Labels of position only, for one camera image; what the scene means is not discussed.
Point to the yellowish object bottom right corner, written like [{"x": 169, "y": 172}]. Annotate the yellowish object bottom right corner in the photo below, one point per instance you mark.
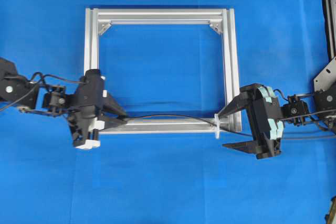
[{"x": 330, "y": 217}]

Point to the right black taped gripper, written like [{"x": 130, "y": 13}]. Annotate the right black taped gripper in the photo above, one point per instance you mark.
[{"x": 264, "y": 115}]

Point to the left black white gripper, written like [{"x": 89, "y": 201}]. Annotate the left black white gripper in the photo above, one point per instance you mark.
[{"x": 84, "y": 117}]

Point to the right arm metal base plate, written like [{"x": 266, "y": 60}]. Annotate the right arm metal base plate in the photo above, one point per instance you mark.
[{"x": 325, "y": 78}]

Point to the square aluminium extrusion frame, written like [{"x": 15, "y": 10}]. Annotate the square aluminium extrusion frame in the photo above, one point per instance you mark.
[{"x": 222, "y": 21}]

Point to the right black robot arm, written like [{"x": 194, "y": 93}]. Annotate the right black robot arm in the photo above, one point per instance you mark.
[{"x": 303, "y": 109}]

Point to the black metal rail right edge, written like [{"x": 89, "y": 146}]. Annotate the black metal rail right edge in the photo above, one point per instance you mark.
[{"x": 329, "y": 20}]

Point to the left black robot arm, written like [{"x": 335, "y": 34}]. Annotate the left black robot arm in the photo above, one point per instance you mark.
[{"x": 35, "y": 97}]

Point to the white plastic string loop clip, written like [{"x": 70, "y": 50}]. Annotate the white plastic string loop clip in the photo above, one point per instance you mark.
[{"x": 217, "y": 128}]

